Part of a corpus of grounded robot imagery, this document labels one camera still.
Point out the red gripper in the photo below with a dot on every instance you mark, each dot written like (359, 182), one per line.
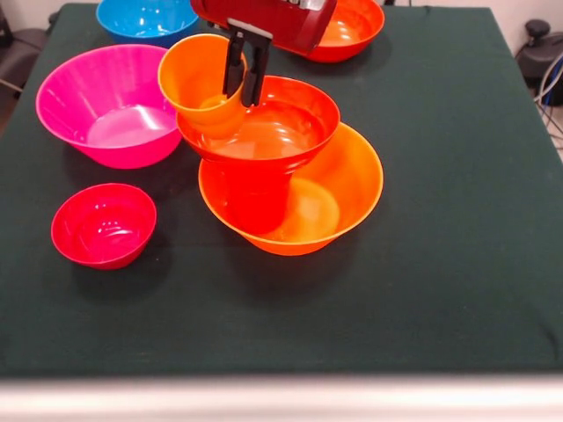
(281, 24)

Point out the small crimson bowl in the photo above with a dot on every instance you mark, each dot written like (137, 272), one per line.
(103, 228)

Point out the dark green tablecloth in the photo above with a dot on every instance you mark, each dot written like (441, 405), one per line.
(440, 264)

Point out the orange plastic cup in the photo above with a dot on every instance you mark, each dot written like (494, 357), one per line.
(189, 79)

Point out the large orange bowl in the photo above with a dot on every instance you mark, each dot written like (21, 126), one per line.
(352, 176)

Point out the red-orange plastic cup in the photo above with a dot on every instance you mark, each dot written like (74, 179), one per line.
(259, 202)

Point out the large blue bowl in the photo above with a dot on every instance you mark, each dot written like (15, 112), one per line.
(127, 31)

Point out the red-orange plastic bowl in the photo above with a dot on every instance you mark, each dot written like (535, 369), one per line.
(356, 39)
(299, 132)

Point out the large pink bowl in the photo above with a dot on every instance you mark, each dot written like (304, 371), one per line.
(105, 114)

